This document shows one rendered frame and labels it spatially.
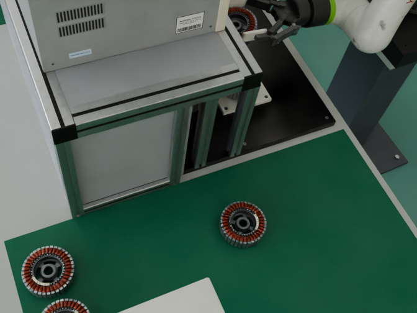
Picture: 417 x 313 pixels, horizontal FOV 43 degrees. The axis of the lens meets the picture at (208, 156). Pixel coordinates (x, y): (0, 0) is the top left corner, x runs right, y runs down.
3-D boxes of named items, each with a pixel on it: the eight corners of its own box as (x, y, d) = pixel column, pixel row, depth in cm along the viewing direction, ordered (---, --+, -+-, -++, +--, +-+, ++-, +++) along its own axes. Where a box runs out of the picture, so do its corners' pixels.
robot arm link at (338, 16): (341, 9, 160) (355, -25, 152) (366, 33, 153) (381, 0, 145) (303, 13, 154) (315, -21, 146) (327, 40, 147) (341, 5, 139)
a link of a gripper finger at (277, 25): (281, 19, 143) (285, 22, 143) (262, 41, 137) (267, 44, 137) (286, 8, 140) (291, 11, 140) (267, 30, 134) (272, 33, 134)
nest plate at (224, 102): (247, 63, 158) (248, 60, 157) (270, 101, 151) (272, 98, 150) (201, 75, 153) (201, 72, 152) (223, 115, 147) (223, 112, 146)
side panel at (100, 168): (175, 173, 138) (184, 95, 111) (180, 183, 136) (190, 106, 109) (68, 208, 129) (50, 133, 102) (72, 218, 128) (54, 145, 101)
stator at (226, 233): (219, 248, 128) (221, 242, 125) (218, 206, 134) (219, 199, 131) (265, 249, 129) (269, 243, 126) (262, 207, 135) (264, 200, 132)
